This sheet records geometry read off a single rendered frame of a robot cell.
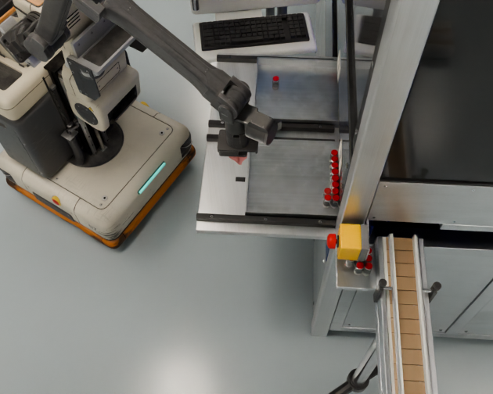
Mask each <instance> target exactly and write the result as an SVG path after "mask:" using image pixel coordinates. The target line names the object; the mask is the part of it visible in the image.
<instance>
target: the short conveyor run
mask: <svg viewBox="0 0 493 394"><path fill-rule="evenodd" d="M373 246H374V248H375V264H376V290H375V292H374V294H373V302H374V303H375V318H376V350H377V367H378V383H379V394H438V390H437V375H436V367H435V359H434V344H433V335H432V327H431V319H430V302H431V301H432V300H433V298H434V297H435V295H436V294H437V291H439V290H440V289H441V283H440V282H438V281H436V282H434V283H433V285H432V286H431V288H428V287H427V279H426V263H425V255H424V247H423V239H422V238H417V235H413V237H412V238H394V236H393V234H389V235H388V237H385V236H383V237H382V236H378V237H376V240H375V243H374V245H373Z"/></svg>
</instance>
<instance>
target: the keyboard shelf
mask: <svg viewBox="0 0 493 394"><path fill-rule="evenodd" d="M303 14H304V18H305V22H306V25H307V29H308V35H309V38H310V40H309V41H301V42H292V43H284V44H275V45H259V46H251V47H242V48H227V49H218V50H210V51H202V48H201V40H200V25H199V23H194V24H193V35H194V44H195V52H196V53H197V54H198V55H199V56H201V57H202V58H203V59H205V60H206V61H207V62H209V63H213V62H217V55H218V53H219V52H221V53H243V54H264V55H285V56H286V55H295V54H303V53H311V52H317V45H316V41H315V36H314V32H313V29H312V25H311V20H310V16H309V14H308V13H303ZM261 16H262V13H261V9H250V10H241V11H232V12H224V13H215V19H216V21H219V20H234V19H242V18H251V17H254V18H255V17H261ZM200 23H202V22H200Z"/></svg>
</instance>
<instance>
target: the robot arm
mask: <svg viewBox="0 0 493 394"><path fill-rule="evenodd" d="M102 1H103V0H44V2H43V6H42V9H41V15H40V18H39V19H37V20H35V21H34V22H33V23H30V22H29V20H28V19H27V17H28V16H30V15H27V16H24V17H23V19H21V20H20V21H19V22H18V23H17V24H15V25H14V26H13V27H12V28H11V29H9V30H8V31H7V32H6V33H4V34H3V35H2V36H1V37H0V44H1V45H2V47H3V48H4V49H5V50H6V51H7V52H8V53H9V54H10V55H11V56H12V57H13V58H14V59H15V60H16V61H17V62H18V63H23V62H25V61H26V60H27V59H28V58H29V57H30V56H31V55H32V56H34V57H35V58H36V59H38V60H40V61H42V62H47V61H48V60H49V59H51V58H52V57H53V56H54V55H55V53H56V51H57V50H58V49H59V48H61V47H62V46H63V45H64V42H65V41H66V40H67V39H68V38H69V37H70V30H69V29H68V27H67V24H68V22H67V16H68V13H69V11H70V7H71V4H72V2H73V4H74V5H75V7H76V8H77V9H79V10H80V11H81V12H83V13H84V14H85V15H86V16H87V17H88V18H90V19H91V20H92V21H94V22H95V23H98V22H99V21H100V20H101V19H102V18H105V19H108V20H110V21H112V22H113V23H115V24H116V25H118V26H119V27H121V28H122V29H124V30H125V31H127V32H128V33H129V34H130V35H131V36H132V37H133V38H135V39H136V40H137V41H139V42H140V43H141V44H143V45H144V46H145V47H147V48H148V49H149V50H150V51H151V52H152V53H154V54H155V55H156V56H158V57H159V58H160V59H162V60H163V61H164V62H165V63H166V64H167V65H168V66H170V67H171V68H172V69H174V70H175V71H176V72H178V73H179V74H180V75H182V76H183V77H184V78H185V79H186V80H187V81H189V82H190V83H191V84H192V85H193V86H194V87H195V88H196V89H197V90H198V91H199V93H200V94H201V95H202V96H203V97H204V98H205V99H206V100H207V101H208V102H210V105H211V106H212V107H214V108H215V109H216V110H217V111H218V112H219V116H220V120H223V121H224V122H225V130H223V129H221V130H220V131H219V135H218V147H217V149H218V152H219V156H228V157H229V158H230V159H232V160H234V161H236V162H237V163H238V164H239V165H242V162H243V161H244V160H245V159H246V158H247V153H248V152H255V153H256V154H257V153H258V142H260V143H262V144H264V145H270V144H271V143H272V141H273V139H274V138H275V135H276V132H277V129H278V124H277V123H276V122H275V120H274V119H273V118H271V117H270V116H267V115H265V114H263V113H261V112H259V111H258V108H257V107H254V106H252V105H249V104H248V103H249V101H250V97H251V91H250V87H249V85H248V84H247V83H246V82H244V81H240V80H239V79H238V78H236V77H235V76H234V75H233V76H232V77H230V76H229V75H228V74H227V73H226V72H225V71H224V70H220V69H218V68H217V67H215V66H213V65H211V64H210V63H209V62H207V61H206V60H205V59H203V58H202V57H201V56H199V55H198V54H197V53H196V52H194V51H193V50H192V49H191V48H190V47H189V46H188V45H186V44H185V43H184V42H182V41H181V40H180V39H178V38H177V37H176V36H175V35H173V34H172V33H171V32H170V31H169V30H168V29H167V28H165V27H164V26H163V25H161V24H160V23H159V22H157V21H156V20H155V19H154V18H152V17H151V15H149V14H148V13H147V12H146V11H144V10H143V9H142V8H140V7H139V6H138V5H137V4H136V3H135V2H134V1H133V0H106V1H105V2H104V3H103V4H100V3H101V2H102ZM222 90H223V91H224V92H223V93H221V92H222Z"/></svg>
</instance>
